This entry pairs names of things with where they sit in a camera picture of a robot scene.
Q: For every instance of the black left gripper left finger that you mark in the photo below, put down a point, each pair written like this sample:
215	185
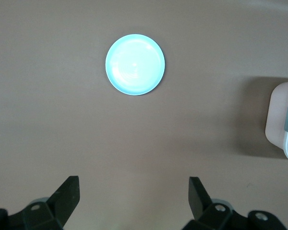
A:
64	198

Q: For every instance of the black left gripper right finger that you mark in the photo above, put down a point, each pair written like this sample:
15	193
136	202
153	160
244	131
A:
196	201

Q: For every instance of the white lidded storage box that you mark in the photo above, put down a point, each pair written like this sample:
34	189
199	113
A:
276	115

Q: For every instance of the light blue plate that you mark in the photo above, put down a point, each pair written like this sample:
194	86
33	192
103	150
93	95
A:
134	64

